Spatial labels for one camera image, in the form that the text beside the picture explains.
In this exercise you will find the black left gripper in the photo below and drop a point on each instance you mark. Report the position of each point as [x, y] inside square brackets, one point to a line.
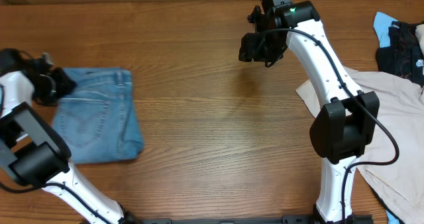
[64, 86]

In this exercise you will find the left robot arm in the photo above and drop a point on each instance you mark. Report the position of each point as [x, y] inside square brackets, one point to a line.
[35, 156]

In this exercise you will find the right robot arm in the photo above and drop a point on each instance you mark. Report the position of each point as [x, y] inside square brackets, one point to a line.
[346, 119]

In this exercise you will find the light blue garment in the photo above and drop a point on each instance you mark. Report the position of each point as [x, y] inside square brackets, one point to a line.
[381, 25]

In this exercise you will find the beige cloth garment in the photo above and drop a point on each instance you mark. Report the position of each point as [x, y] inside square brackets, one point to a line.
[400, 185]

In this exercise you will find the dark navy printed garment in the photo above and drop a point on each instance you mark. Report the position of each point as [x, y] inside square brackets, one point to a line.
[403, 57]

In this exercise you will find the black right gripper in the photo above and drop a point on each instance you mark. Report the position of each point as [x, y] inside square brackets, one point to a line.
[249, 51]

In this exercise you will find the light blue denim jeans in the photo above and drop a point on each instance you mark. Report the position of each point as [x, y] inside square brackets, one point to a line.
[98, 120]

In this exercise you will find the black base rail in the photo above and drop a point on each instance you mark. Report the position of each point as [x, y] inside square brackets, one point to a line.
[232, 220]

